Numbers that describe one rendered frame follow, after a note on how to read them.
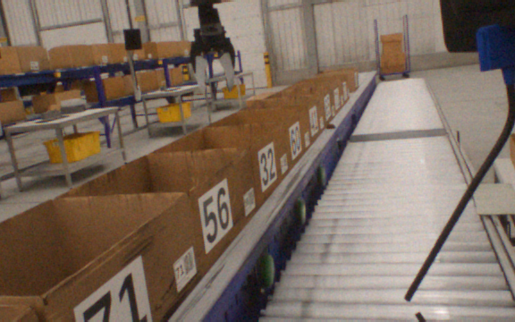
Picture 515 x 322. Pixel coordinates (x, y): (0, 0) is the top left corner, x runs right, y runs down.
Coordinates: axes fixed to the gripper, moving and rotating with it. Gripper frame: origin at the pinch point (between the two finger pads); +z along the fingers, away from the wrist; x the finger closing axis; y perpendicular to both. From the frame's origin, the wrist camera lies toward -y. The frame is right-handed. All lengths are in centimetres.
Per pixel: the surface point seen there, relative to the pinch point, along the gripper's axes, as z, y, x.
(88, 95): 94, 743, 175
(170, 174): 23.0, 12.0, 14.6
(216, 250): 28.7, -25.3, 5.2
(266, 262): 35.2, -21.3, -5.0
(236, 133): 22, 46, -7
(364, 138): 55, 133, -80
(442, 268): 44, -20, -45
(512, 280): 43, -30, -55
